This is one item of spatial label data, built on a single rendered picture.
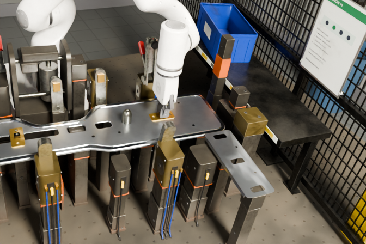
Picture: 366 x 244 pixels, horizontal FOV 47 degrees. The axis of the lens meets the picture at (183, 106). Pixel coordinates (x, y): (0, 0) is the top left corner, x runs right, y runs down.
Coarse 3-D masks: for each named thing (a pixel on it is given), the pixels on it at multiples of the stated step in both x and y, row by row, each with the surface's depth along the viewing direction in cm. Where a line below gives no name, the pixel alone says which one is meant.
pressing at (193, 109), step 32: (192, 96) 158; (0, 128) 129; (32, 128) 131; (64, 128) 133; (96, 128) 135; (128, 128) 138; (160, 128) 140; (192, 128) 143; (224, 128) 146; (0, 160) 119
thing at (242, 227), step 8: (240, 200) 130; (248, 200) 125; (256, 200) 124; (240, 208) 131; (248, 208) 126; (256, 208) 127; (240, 216) 131; (248, 216) 129; (240, 224) 132; (248, 224) 132; (232, 232) 138; (240, 232) 133; (248, 232) 135; (232, 240) 138; (240, 240) 136
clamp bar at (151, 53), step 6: (150, 42) 145; (156, 42) 142; (150, 48) 146; (156, 48) 143; (150, 54) 147; (156, 54) 147; (150, 60) 148; (150, 66) 149; (144, 72) 150; (150, 72) 150
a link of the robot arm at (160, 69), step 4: (156, 64) 132; (156, 68) 132; (160, 68) 130; (180, 68) 131; (160, 72) 131; (164, 72) 130; (168, 72) 130; (172, 72) 130; (176, 72) 131; (180, 72) 133
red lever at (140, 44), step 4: (140, 44) 154; (140, 48) 154; (144, 48) 154; (140, 52) 154; (144, 52) 153; (144, 56) 153; (144, 60) 153; (144, 64) 152; (148, 76) 151; (148, 80) 151
